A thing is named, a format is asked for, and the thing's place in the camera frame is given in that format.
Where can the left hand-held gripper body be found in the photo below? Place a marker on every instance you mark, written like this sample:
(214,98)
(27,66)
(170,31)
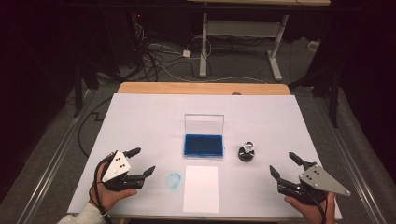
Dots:
(116,166)

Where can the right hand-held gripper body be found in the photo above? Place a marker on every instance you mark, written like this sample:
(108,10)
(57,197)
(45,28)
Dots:
(320,180)

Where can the black round stamp cap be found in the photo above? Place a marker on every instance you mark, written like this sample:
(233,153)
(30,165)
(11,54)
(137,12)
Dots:
(246,156)

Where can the blue ink pad clear lid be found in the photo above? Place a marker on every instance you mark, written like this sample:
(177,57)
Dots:
(204,145)

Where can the person's left hand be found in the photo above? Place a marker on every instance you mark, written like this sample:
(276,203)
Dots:
(109,196)

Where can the person's right hand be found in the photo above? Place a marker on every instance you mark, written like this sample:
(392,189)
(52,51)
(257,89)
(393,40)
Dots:
(311,213)

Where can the large white board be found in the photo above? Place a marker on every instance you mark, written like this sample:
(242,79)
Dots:
(149,124)

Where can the white paper sheet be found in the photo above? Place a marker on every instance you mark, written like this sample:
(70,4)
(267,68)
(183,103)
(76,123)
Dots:
(201,189)

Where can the black metal stand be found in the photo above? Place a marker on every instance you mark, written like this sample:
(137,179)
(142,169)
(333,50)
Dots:
(77,93)
(334,99)

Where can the wooden table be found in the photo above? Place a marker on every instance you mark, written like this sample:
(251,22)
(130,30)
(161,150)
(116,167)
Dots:
(186,88)

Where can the small white power adapter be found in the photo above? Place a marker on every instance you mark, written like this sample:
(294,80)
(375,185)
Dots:
(186,53)

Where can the white power strip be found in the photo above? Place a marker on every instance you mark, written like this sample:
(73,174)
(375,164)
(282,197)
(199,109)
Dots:
(313,46)

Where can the dark equipment with red light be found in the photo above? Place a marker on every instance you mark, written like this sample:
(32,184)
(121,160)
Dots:
(137,34)

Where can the metal floor rail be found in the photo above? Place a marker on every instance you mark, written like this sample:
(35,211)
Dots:
(46,174)
(358,174)

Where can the white metal desk frame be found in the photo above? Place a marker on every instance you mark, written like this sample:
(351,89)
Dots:
(204,46)

